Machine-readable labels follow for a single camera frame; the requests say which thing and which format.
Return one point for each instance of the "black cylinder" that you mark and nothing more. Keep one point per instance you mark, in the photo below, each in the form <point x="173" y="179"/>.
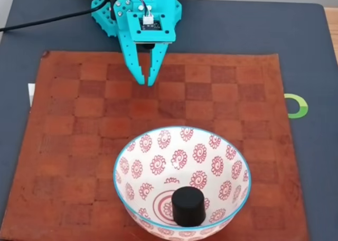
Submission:
<point x="188" y="206"/>

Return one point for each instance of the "white bowl red flower pattern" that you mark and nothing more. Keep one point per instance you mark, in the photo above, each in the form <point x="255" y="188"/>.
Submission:
<point x="182" y="159"/>

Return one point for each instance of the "white paper slip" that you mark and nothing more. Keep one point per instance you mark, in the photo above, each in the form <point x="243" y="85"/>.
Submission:
<point x="31" y="93"/>

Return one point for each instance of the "turquoise framed camera box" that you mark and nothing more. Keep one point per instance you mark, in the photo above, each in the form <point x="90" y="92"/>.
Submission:
<point x="169" y="35"/>

